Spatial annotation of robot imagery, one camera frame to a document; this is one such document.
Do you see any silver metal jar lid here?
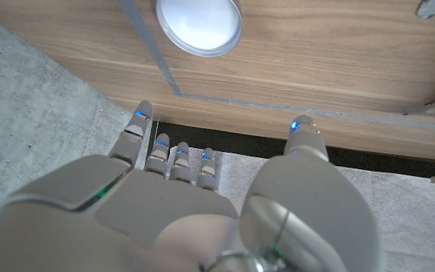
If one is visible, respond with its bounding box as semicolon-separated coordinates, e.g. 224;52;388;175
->
155;0;243;58

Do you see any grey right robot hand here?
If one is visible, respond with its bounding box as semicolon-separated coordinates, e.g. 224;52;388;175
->
0;100;387;272

